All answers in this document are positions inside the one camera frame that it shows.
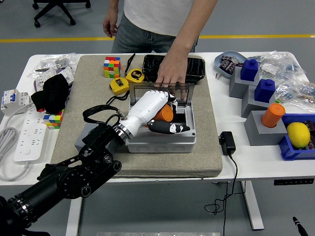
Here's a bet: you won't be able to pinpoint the blue storage bin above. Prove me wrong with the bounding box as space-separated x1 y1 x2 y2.
278 113 315 161

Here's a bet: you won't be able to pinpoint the dark components in bin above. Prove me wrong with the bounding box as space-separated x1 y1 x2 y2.
304 119 315 151

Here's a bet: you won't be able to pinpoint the black power adapter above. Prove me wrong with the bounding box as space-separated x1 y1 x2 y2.
219 131 236 155

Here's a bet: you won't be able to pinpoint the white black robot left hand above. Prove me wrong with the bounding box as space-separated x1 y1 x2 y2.
122 90 191 140

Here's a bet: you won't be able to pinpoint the black adapter cord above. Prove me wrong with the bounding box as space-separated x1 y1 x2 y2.
204 152 247 236

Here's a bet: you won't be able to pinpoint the clear bags of small parts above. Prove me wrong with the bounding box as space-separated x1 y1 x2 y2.
248 51 315 111

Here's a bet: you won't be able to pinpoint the grey plastic junction box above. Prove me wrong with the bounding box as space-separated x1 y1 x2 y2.
125 102 197 153

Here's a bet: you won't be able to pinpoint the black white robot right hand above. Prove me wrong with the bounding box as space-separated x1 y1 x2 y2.
292 216 310 236

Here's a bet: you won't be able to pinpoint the orange cylinder battery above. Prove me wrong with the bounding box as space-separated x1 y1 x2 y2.
154 104 174 122
260 103 286 128

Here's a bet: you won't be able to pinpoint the white wall socket package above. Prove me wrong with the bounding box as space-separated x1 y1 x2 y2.
33 67 74 91

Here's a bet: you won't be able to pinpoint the black cloth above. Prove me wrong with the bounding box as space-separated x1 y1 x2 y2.
31 73 70 115

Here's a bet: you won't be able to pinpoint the person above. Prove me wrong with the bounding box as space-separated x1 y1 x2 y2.
110 0 205 54

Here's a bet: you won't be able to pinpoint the smoked transparent box lid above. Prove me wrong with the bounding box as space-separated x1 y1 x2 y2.
128 82 195 108

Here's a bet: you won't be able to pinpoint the white power strip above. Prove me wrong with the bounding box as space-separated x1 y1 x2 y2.
13 106 52 163

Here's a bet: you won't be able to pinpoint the grey block with round hole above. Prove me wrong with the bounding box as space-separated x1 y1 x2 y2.
74 122 124 154
244 110 289 147

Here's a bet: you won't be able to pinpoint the person's left hand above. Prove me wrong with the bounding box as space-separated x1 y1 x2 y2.
155 52 190 100

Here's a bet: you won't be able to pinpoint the black office chair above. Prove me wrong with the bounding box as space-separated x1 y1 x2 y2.
32 0 91 28

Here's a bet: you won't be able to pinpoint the white table leg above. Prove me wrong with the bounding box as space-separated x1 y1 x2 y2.
65 196 83 236
240 181 265 231

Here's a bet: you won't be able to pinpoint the white circuit breaker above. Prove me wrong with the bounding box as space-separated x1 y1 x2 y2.
0 88 32 116

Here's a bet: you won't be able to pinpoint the grey-brown mat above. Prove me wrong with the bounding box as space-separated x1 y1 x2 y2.
50 54 223 179

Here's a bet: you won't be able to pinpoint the colourful puzzle cube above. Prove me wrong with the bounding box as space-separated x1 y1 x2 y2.
43 108 66 129
103 56 123 79

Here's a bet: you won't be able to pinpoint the black table control panel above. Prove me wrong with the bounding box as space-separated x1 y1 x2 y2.
273 178 315 186

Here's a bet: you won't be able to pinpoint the black crinkled plastic tray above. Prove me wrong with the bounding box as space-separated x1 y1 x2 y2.
142 54 206 83

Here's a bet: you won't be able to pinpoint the small yellow tape measure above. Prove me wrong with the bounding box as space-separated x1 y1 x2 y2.
106 77 131 107

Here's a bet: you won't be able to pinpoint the white power cable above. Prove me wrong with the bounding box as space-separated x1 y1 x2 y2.
0 103 35 182

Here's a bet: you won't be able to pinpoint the large yellow tape measure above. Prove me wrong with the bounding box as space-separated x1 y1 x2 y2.
124 53 145 87

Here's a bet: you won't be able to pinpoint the blue block with knob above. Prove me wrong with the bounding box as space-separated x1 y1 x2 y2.
254 78 276 103
240 59 259 82

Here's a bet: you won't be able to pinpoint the clear plastic parts bags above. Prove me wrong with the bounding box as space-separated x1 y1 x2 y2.
27 53 81 79

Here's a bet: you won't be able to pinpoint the blue-grey bowl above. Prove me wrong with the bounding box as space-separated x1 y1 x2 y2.
214 51 248 79

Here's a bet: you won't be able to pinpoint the dark wrapped parts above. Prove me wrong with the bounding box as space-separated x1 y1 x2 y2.
220 55 244 74

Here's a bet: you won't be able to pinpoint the yellow lemon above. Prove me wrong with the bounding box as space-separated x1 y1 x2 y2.
286 122 311 149

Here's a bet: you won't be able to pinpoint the person's right hand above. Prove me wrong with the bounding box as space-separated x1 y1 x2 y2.
102 16 119 38

